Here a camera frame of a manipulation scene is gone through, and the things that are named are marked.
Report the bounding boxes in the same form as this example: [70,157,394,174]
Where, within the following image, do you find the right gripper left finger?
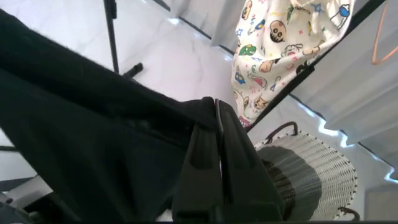
[172,123,225,222]

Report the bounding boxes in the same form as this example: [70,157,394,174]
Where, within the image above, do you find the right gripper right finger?
[215,99,285,222]

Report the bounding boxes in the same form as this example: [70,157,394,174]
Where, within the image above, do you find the black garment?
[0,9,218,222]

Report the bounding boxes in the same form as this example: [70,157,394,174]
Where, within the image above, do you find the cream printed garment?
[231,0,355,128]

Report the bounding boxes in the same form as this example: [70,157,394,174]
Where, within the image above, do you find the pink clothes hanger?
[371,0,398,65]

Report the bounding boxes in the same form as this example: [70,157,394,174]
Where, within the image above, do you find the white laundry basket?
[253,121,361,222]

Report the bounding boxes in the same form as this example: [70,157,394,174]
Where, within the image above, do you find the black clothes rack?
[0,0,386,153]

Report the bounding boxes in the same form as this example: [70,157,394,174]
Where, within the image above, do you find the white curtain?
[152,0,398,181]

